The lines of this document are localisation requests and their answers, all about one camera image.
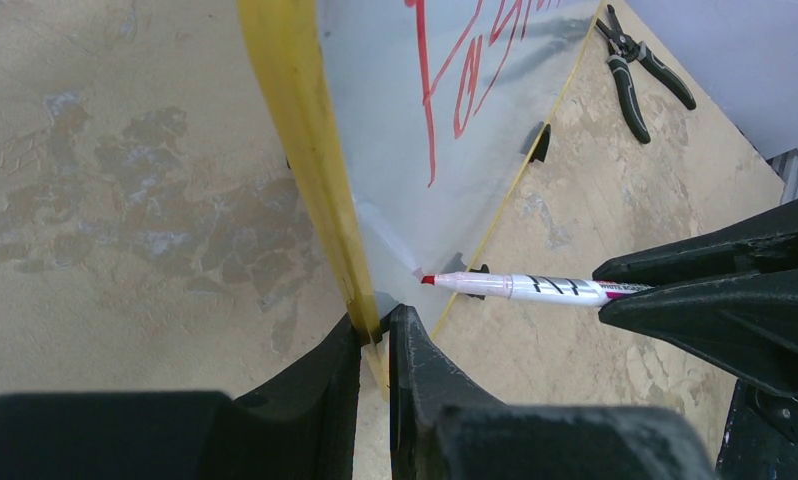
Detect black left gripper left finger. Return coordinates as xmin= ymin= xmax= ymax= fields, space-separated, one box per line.
xmin=0 ymin=318 xmax=361 ymax=479

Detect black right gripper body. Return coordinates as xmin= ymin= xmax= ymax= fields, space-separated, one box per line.
xmin=715 ymin=380 xmax=798 ymax=479

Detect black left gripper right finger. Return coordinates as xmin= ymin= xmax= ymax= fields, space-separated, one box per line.
xmin=386 ymin=304 xmax=716 ymax=479

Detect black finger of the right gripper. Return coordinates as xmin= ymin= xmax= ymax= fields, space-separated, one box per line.
xmin=592 ymin=198 xmax=798 ymax=286
xmin=599 ymin=269 xmax=798 ymax=401

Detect green-handled pliers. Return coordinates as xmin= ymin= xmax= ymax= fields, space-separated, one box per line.
xmin=594 ymin=3 xmax=698 ymax=146

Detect red-capped white marker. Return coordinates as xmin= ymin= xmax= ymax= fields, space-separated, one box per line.
xmin=421 ymin=272 xmax=652 ymax=308

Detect yellow-framed whiteboard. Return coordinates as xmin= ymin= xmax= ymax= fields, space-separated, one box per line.
xmin=237 ymin=1 xmax=600 ymax=390

